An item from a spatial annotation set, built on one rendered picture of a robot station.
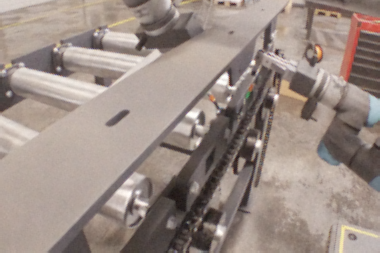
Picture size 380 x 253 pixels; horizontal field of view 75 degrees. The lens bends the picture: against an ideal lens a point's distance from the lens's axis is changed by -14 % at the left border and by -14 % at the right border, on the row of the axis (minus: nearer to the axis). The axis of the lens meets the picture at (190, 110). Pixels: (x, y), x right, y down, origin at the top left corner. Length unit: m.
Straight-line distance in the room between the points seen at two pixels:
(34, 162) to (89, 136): 0.05
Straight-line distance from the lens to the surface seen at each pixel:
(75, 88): 0.96
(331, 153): 0.72
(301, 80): 0.64
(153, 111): 0.25
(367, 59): 2.76
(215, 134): 0.63
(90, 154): 0.21
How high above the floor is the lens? 1.29
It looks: 30 degrees down
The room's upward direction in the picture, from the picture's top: 2 degrees clockwise
